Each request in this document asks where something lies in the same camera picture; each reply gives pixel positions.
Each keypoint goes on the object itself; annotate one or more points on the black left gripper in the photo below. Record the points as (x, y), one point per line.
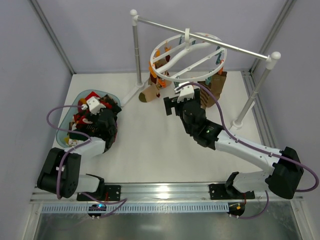
(83, 122)

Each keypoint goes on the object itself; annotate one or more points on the brown striped sock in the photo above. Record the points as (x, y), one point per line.
(206, 101)

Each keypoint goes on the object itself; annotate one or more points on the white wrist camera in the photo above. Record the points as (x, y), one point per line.
(185, 91)
(94, 105)

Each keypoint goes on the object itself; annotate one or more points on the brown yellow argyle sock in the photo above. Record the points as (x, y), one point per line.
(110, 103)

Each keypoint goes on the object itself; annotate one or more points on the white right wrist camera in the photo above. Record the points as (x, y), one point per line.
(185, 91)

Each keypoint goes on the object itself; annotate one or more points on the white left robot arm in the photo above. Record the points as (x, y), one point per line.
(60, 174)

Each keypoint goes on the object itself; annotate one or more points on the white metal drying rack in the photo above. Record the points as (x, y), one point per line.
(270, 62)

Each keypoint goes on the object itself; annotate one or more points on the plain brown sock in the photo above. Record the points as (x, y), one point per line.
(217, 84)

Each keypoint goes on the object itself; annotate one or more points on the aluminium mounting rail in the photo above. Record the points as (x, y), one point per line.
(141, 193)

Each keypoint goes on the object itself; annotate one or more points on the teal clothes peg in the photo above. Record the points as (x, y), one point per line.
(208, 80)

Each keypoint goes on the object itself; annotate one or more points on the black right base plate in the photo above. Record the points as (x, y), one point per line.
(220, 191)

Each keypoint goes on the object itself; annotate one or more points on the teal plastic basket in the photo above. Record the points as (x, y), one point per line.
(70, 112)

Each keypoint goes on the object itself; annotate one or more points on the red sock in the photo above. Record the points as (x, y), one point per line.
(92, 94)

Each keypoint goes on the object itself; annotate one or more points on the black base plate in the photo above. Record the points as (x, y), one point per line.
(220, 191)
(106, 193)

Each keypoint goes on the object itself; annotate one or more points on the white slotted cable duct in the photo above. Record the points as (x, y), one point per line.
(137, 208)

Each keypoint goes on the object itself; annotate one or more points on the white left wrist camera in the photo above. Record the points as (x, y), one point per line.
(94, 105)

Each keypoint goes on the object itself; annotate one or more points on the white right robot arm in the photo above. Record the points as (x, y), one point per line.
(279, 171)

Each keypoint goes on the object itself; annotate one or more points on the white round clip hanger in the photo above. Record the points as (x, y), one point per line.
(191, 59)

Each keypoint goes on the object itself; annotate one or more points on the beige patchwork argyle sock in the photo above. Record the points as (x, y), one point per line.
(153, 90)

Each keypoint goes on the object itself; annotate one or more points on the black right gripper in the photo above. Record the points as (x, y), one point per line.
(172, 104)

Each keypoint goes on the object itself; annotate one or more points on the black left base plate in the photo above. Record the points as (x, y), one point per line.
(106, 193)

